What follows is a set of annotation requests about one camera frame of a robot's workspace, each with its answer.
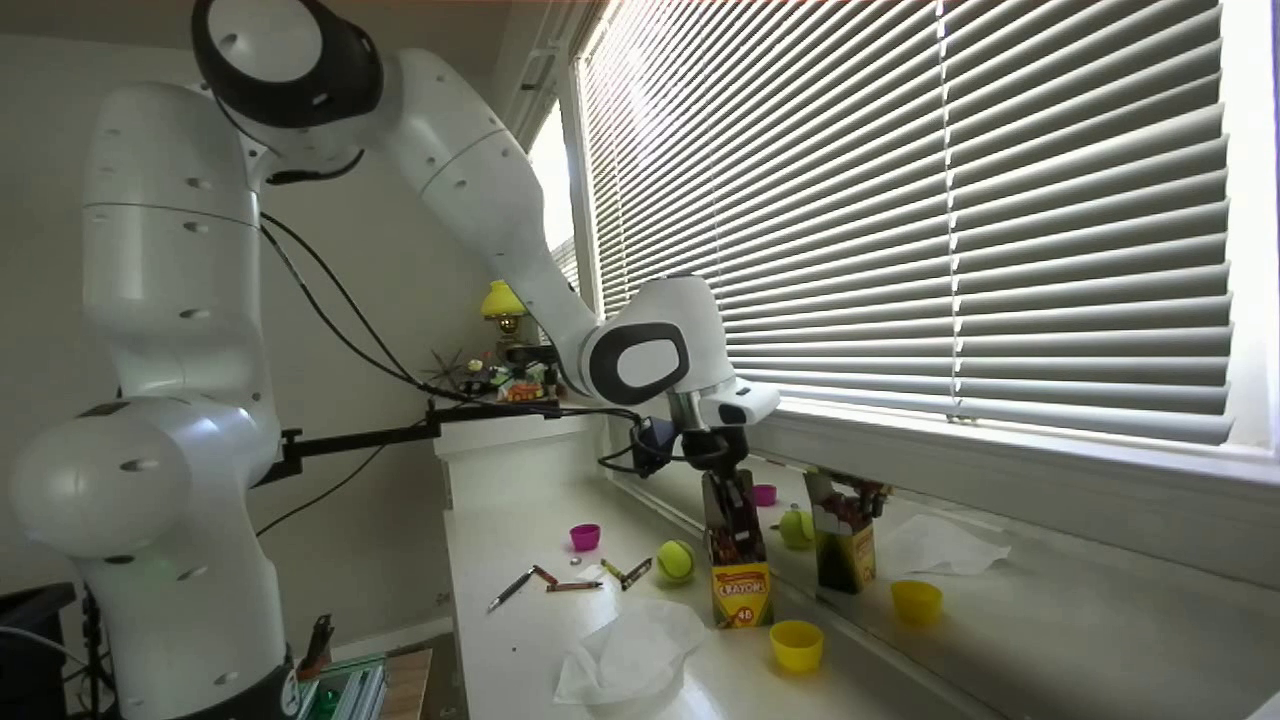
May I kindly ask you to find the white window blind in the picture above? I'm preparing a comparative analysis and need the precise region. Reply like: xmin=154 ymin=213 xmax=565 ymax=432
xmin=580 ymin=0 xmax=1236 ymax=451

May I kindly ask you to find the green ball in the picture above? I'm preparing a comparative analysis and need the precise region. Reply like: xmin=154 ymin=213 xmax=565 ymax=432
xmin=654 ymin=535 xmax=699 ymax=586

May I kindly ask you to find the black stand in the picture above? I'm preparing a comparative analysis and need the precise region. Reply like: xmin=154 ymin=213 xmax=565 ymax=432
xmin=0 ymin=579 xmax=83 ymax=720

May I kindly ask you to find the thin black hanging cable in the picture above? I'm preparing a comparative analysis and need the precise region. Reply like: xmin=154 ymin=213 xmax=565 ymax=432
xmin=254 ymin=445 xmax=392 ymax=543

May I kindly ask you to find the wooden board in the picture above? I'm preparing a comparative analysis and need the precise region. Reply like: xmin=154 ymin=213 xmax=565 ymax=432
xmin=380 ymin=643 xmax=436 ymax=720

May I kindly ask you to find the black camera boom rod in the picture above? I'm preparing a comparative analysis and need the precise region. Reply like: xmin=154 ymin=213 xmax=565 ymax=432
xmin=256 ymin=397 xmax=570 ymax=489

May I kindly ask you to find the small yellow cup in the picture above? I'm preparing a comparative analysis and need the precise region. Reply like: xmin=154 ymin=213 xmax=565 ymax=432
xmin=765 ymin=614 xmax=831 ymax=678

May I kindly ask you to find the crumpled white tissue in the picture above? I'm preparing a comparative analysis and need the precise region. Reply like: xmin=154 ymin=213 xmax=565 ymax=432
xmin=553 ymin=597 xmax=712 ymax=710

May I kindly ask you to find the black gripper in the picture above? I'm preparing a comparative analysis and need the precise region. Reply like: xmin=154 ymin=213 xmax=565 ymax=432
xmin=679 ymin=424 xmax=765 ymax=535

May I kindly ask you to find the green box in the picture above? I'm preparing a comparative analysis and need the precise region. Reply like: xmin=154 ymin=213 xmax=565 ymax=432
xmin=283 ymin=656 xmax=392 ymax=720

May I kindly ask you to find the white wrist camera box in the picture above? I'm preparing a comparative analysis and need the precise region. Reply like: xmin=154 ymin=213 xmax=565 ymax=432
xmin=699 ymin=381 xmax=783 ymax=432

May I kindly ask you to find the yellow lamp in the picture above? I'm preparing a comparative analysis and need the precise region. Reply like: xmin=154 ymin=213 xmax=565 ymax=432
xmin=477 ymin=275 xmax=531 ymax=338

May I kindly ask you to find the yellow crayon box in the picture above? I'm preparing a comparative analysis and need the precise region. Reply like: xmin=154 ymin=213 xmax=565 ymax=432
xmin=699 ymin=464 xmax=780 ymax=632

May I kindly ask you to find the dark hand tool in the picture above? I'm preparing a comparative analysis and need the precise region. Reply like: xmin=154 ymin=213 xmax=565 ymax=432
xmin=293 ymin=611 xmax=342 ymax=682

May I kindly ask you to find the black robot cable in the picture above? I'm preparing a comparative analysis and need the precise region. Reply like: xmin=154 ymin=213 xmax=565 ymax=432
xmin=256 ymin=207 xmax=676 ymax=479

